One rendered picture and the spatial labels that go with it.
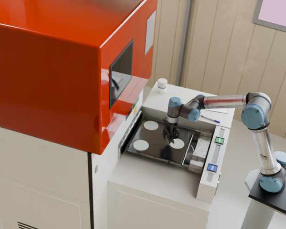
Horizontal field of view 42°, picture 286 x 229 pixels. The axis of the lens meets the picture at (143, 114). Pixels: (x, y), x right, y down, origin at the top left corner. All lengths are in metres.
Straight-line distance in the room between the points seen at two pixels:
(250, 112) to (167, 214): 0.81
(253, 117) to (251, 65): 1.98
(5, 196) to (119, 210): 0.72
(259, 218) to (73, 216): 1.17
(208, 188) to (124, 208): 0.57
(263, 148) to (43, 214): 1.37
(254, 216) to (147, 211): 0.70
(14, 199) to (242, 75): 2.54
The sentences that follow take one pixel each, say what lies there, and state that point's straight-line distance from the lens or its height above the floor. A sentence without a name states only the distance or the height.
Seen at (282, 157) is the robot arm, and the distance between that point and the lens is 2.26.
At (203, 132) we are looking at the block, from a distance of 2.53.
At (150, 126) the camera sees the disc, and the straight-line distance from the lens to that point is 2.53.
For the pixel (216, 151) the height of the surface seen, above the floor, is 0.96.
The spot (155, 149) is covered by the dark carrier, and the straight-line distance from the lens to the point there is 2.35.
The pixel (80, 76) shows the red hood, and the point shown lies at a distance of 1.59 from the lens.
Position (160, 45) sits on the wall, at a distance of 4.22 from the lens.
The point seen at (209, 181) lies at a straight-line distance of 2.15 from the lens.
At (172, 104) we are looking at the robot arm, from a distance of 2.14.
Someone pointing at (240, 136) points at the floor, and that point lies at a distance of 4.03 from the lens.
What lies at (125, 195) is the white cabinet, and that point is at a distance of 2.29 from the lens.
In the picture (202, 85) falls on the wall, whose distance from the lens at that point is 4.18.
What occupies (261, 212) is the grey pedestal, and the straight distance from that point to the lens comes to 2.50.
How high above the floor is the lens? 2.50
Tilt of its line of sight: 38 degrees down
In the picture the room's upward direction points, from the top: 4 degrees clockwise
